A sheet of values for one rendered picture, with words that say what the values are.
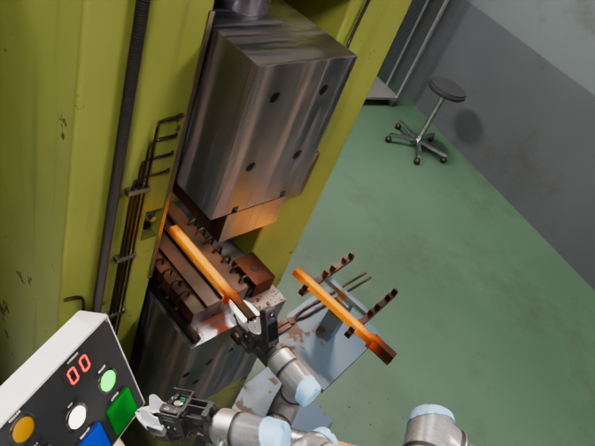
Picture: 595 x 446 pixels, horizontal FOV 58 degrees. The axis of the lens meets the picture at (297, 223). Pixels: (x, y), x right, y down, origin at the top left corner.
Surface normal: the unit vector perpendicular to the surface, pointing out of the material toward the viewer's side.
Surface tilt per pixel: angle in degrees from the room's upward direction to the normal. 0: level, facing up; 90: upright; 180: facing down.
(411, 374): 0
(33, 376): 30
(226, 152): 90
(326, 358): 0
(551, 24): 90
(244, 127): 90
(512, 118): 90
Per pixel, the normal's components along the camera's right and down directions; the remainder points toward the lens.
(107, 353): 0.92, 0.05
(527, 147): -0.84, 0.07
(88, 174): 0.65, 0.65
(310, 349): 0.33, -0.72
